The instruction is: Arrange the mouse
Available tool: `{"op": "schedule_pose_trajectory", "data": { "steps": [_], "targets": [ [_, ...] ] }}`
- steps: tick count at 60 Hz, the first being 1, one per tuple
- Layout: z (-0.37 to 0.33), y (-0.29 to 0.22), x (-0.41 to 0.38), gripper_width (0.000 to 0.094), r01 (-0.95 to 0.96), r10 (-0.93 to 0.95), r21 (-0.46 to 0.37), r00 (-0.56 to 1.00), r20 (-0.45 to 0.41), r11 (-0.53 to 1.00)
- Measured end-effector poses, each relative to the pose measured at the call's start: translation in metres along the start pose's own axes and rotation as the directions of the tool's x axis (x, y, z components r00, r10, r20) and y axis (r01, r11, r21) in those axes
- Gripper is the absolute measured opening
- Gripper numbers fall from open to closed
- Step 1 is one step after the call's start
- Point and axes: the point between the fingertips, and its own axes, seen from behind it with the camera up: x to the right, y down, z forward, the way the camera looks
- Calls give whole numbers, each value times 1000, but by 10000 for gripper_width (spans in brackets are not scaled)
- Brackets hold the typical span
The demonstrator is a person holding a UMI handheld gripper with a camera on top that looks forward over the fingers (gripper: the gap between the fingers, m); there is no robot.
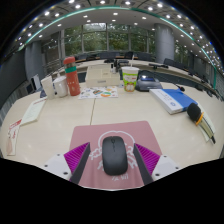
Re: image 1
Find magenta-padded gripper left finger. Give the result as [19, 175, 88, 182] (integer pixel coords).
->
[43, 141, 92, 185]

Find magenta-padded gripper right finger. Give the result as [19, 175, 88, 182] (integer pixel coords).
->
[132, 143, 181, 186]

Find black computer mouse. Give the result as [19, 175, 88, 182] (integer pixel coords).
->
[101, 135, 129, 177]

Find pink printed mouse pad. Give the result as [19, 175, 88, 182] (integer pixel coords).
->
[69, 120, 163, 191]

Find blue and white book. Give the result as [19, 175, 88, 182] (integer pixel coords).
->
[148, 88, 199, 115]

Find white paper booklet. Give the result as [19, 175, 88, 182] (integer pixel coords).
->
[20, 96, 48, 127]

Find black handheld microphone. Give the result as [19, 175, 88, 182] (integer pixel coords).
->
[186, 102, 217, 145]

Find red-print paper flyer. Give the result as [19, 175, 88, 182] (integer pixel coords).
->
[5, 119, 23, 157]

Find colourful sticker sheet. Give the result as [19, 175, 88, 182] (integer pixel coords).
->
[78, 85, 119, 100]

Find white paper sheets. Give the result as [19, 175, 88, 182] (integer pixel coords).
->
[196, 101, 218, 143]

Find white lidded mug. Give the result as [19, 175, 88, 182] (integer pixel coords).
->
[52, 75, 69, 99]

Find white paper cup stack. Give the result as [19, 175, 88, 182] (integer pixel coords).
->
[40, 75, 56, 100]

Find red drink bottle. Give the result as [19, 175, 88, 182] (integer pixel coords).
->
[62, 56, 81, 97]

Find takeaway drink cup with straw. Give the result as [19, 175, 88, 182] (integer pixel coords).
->
[121, 54, 140, 93]

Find white floor appliance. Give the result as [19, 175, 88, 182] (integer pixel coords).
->
[30, 74, 42, 92]

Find black office chairs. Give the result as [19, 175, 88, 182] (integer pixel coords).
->
[74, 49, 154, 63]

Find ceiling lights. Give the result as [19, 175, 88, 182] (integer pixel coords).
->
[16, 0, 224, 73]

